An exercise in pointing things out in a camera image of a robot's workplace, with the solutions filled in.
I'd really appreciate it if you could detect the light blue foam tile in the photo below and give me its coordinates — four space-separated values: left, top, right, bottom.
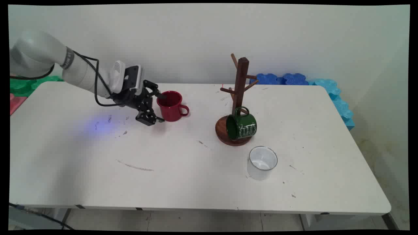
309 78 355 131

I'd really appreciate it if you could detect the white enamel mug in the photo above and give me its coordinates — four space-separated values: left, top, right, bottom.
247 146 278 181

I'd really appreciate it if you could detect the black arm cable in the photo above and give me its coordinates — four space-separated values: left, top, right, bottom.
9 64 55 81

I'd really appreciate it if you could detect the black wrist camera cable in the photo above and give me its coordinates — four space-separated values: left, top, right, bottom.
72 51 126 107

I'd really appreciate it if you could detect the black cable with blue connector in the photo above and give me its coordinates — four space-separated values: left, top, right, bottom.
9 202 74 230

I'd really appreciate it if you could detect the red enamel mug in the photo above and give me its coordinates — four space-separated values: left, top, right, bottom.
156 91 190 122

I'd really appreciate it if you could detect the black and white wrist camera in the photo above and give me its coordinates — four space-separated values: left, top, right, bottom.
123 65 145 96

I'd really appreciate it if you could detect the dark blue foam tile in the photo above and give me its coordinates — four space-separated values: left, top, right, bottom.
250 73 283 85
282 73 309 86

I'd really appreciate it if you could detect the dark table leg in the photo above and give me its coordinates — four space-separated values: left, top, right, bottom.
60 209 72 229

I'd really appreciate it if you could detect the green enamel mug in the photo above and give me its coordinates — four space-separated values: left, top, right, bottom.
226 106 257 140

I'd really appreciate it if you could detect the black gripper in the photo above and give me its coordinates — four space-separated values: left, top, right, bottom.
113 80 167 126

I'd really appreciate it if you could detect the red foam tile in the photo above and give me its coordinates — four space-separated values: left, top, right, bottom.
10 93 27 116

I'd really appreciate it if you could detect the wooden mug tree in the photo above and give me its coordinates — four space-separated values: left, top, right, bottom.
215 53 259 146

